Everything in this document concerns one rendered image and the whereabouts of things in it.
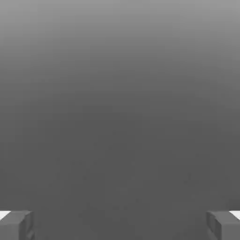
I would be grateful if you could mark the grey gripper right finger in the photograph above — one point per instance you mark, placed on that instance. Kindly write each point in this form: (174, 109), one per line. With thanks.
(225, 226)

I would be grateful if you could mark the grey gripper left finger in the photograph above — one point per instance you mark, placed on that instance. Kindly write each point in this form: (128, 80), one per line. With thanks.
(15, 226)

